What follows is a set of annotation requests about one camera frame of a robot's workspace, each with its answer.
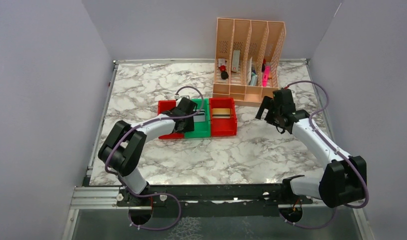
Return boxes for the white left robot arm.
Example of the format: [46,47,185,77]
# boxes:
[98,97,198,195]

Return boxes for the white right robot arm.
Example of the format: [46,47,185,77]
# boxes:
[256,88,369,208]

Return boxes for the silver striped card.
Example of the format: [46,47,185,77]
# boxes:
[193,109,206,123]

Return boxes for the gold striped card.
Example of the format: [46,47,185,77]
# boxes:
[211,108,232,119]

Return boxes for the red plastic bin left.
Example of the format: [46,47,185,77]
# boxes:
[157,100,185,140]

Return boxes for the red plastic bin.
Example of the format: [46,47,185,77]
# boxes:
[157,100,185,140]
[209,97,238,138]

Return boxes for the green plastic bin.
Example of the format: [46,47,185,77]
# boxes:
[184,98,211,139]

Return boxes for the pink highlighter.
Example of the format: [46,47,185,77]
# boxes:
[261,65,271,87]

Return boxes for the red plastic bin right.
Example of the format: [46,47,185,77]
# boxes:
[209,97,238,138]

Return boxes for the white red box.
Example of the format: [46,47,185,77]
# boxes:
[231,49,241,73]

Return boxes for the red black marker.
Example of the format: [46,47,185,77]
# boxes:
[218,65,229,80]

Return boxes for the peach desk organizer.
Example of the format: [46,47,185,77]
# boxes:
[212,17,287,107]

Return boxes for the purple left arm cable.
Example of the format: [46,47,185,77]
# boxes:
[104,86,205,232]

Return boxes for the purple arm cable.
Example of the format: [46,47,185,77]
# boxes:
[278,80,370,230]
[104,86,205,232]

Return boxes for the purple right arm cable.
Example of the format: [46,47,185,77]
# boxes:
[278,80,370,230]

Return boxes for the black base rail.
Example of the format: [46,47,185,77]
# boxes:
[116,183,313,218]

